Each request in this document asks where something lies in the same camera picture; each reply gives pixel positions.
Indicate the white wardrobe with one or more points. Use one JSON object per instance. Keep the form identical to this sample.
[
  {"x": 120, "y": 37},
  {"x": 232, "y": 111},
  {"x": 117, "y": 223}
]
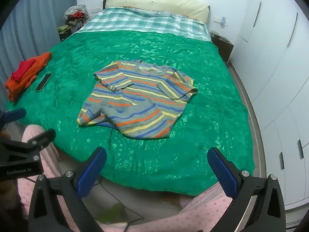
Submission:
[{"x": 277, "y": 77}]

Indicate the grey-blue curtain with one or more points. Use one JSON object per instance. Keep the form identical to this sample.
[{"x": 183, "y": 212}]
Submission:
[{"x": 29, "y": 29}]

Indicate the dark wooden nightstand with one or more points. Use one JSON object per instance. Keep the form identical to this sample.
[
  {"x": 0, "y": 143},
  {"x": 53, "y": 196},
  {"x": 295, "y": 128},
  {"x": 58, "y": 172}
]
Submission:
[{"x": 223, "y": 47}]

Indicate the red garment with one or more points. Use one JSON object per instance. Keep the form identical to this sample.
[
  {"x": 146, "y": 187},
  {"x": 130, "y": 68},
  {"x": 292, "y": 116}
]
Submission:
[{"x": 23, "y": 69}]

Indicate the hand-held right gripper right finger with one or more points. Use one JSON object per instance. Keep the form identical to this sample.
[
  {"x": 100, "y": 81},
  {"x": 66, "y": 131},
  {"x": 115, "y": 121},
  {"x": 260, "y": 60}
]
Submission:
[{"x": 222, "y": 171}]

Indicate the pink dotted pyjama pants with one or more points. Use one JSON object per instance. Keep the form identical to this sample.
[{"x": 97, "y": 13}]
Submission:
[{"x": 193, "y": 217}]

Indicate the green plaid bedsheet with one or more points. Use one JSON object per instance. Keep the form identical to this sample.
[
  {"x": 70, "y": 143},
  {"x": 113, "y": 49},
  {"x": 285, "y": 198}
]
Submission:
[{"x": 120, "y": 19}]

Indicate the green velvet blanket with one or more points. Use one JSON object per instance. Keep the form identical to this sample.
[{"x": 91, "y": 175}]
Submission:
[{"x": 72, "y": 77}]

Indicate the pile of mixed clothes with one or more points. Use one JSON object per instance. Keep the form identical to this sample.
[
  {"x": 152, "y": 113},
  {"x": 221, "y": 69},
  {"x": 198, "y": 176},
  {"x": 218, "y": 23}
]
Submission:
[{"x": 76, "y": 21}]

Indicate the dark bed headboard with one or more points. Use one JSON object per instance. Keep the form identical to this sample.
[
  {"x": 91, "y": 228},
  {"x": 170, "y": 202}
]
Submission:
[{"x": 104, "y": 4}]

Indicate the green slipper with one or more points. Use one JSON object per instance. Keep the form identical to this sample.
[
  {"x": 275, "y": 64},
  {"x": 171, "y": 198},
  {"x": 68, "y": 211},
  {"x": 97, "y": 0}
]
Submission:
[{"x": 113, "y": 211}]

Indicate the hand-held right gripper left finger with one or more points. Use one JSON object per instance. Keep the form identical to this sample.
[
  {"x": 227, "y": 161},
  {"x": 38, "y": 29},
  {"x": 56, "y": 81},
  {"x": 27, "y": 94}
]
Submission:
[{"x": 93, "y": 171}]

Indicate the olive green garment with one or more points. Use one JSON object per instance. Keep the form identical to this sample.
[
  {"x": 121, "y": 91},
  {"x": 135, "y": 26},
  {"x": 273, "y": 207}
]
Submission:
[{"x": 63, "y": 28}]

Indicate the orange garment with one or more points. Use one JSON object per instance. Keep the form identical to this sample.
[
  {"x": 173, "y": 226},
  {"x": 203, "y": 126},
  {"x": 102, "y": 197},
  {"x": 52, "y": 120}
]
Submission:
[{"x": 36, "y": 62}]

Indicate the dark brown flat strip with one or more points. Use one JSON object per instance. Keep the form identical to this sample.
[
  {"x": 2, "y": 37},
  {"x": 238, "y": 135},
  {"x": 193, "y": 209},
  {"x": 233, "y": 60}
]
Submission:
[{"x": 44, "y": 82}]

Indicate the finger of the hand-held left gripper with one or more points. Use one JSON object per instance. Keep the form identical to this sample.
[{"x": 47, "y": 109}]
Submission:
[
  {"x": 17, "y": 114},
  {"x": 45, "y": 135}
]

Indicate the cream pillow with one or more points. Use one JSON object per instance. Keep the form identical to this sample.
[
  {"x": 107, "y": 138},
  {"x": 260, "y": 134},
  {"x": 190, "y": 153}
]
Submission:
[{"x": 157, "y": 2}]

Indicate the striped knit t-shirt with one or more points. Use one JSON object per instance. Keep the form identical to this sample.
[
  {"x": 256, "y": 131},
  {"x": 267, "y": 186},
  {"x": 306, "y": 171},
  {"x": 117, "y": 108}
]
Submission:
[{"x": 135, "y": 96}]

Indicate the white wall socket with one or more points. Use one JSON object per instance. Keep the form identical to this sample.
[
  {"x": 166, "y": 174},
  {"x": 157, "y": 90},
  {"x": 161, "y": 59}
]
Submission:
[{"x": 221, "y": 20}]

